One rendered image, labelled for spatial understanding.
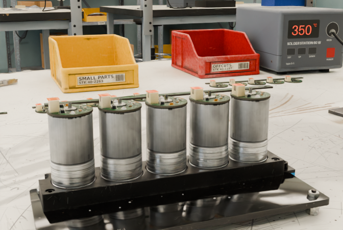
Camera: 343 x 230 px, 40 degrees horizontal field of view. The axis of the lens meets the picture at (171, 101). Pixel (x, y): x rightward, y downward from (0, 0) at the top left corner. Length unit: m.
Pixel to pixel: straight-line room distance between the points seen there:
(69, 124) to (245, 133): 0.11
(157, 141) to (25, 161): 0.13
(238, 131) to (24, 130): 0.22
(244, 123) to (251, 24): 0.50
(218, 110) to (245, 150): 0.03
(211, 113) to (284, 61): 0.44
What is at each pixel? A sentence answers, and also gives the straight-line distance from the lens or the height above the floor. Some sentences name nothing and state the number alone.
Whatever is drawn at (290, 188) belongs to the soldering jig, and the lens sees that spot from 0.29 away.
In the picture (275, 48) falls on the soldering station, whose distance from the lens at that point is 0.71.
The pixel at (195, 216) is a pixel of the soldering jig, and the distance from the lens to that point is 0.25.
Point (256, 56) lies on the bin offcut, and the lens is 0.72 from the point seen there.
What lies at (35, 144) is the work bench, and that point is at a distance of 0.41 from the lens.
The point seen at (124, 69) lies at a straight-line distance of 0.61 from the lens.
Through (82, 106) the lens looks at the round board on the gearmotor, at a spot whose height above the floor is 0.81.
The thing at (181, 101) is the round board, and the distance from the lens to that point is 0.28.
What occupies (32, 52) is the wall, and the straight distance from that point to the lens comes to 4.83.
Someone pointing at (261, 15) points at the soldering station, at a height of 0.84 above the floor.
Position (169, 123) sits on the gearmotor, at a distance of 0.27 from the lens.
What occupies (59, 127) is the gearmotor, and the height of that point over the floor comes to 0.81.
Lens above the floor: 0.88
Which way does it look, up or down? 14 degrees down
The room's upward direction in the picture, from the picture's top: straight up
